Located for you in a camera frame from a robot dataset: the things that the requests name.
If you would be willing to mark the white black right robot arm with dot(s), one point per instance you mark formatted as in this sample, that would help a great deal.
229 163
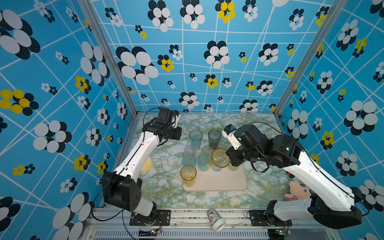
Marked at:
330 203

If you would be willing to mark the clear textured glass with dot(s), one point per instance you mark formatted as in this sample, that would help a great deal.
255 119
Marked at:
190 150

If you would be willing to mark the tall olive yellow glass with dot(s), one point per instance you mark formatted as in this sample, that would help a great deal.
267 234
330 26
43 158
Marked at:
220 158

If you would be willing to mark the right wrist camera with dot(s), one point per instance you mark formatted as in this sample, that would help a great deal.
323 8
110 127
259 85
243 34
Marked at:
229 133

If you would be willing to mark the tall blue glass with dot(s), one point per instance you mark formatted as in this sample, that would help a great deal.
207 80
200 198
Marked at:
196 138

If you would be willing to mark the green circuit board left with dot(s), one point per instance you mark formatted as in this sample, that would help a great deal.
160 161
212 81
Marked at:
151 233

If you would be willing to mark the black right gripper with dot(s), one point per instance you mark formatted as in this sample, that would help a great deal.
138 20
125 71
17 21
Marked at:
231 154

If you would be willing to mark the teal textured glass front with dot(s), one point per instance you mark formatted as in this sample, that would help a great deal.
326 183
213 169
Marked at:
189 160

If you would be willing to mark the green circuit board right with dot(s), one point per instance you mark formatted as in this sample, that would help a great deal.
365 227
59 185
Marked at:
276 234

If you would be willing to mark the pink plush doll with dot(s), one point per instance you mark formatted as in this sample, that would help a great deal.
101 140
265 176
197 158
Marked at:
298 191

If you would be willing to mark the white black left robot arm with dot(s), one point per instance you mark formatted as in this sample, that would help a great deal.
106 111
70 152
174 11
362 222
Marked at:
122 187

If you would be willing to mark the yellow round sponge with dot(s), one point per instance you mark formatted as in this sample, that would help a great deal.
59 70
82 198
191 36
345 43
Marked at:
147 166

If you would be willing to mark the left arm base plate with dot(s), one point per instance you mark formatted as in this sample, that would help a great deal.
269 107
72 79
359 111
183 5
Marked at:
156 218

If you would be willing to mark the green clear glass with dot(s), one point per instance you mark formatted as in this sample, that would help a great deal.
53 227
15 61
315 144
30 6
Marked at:
232 168

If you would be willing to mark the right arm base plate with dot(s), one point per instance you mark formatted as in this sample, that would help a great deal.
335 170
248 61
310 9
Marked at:
259 218

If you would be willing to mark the pink rectangular tray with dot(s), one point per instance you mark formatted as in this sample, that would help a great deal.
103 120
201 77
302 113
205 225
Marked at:
222 181

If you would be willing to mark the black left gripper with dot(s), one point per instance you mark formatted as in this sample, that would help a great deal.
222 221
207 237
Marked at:
178 132

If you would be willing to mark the tall grey glass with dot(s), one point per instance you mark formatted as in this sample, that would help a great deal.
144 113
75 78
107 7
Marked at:
214 137

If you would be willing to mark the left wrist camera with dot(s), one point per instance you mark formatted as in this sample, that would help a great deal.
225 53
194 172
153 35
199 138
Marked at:
175 119

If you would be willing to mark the green circuit board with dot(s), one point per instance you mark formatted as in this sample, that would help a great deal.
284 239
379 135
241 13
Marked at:
151 233
276 234

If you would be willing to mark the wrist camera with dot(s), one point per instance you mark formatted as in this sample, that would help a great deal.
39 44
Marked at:
229 133
175 119

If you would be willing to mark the light green textured glass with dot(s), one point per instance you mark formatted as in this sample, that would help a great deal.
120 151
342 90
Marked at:
207 150

